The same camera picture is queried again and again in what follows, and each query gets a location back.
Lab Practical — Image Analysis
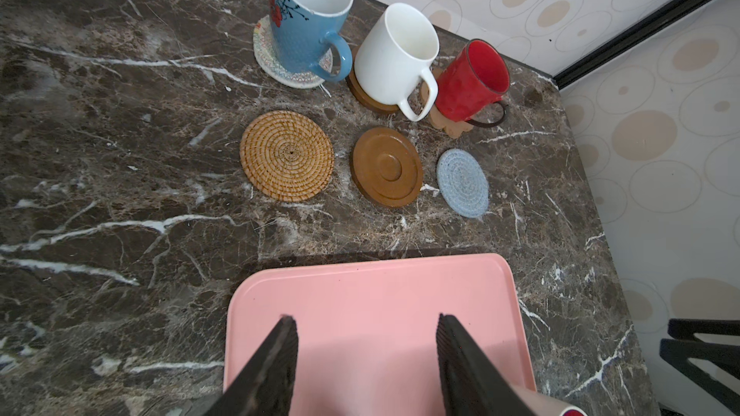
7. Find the right black frame post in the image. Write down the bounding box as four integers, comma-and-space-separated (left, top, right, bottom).
553, 0, 714, 89

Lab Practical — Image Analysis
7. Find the grey woven round coaster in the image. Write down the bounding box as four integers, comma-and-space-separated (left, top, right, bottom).
437, 148, 489, 219

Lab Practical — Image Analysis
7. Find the pink rectangular tray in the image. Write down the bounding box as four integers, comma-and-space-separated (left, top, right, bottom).
225, 253, 536, 415

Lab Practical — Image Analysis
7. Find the brown paw shaped coaster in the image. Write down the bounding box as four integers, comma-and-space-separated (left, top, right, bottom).
419, 67, 474, 139

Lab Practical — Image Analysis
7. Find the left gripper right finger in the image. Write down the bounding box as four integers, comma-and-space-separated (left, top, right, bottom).
436, 314, 534, 416

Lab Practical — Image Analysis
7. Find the blue floral mug white inside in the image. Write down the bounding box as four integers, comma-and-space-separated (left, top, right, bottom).
269, 0, 354, 82

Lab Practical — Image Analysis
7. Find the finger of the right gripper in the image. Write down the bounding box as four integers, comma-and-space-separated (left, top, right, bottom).
659, 319, 739, 415

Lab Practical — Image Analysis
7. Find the white mug red inside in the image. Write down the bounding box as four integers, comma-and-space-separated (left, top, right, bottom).
511, 385, 586, 416

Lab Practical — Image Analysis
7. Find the brown wooden coaster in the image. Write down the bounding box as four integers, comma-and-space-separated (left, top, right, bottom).
347, 69, 400, 116
350, 126, 423, 208

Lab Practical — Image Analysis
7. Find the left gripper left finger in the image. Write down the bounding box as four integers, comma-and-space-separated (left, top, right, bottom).
205, 316, 299, 416

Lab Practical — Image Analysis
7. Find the woven rattan round coaster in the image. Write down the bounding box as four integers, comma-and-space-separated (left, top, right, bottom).
239, 110, 335, 202

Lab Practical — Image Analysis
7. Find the dark red mug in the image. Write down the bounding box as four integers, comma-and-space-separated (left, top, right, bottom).
435, 40, 511, 128

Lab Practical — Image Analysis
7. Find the multicolour woven round coaster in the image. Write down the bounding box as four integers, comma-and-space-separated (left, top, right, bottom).
252, 15, 325, 90

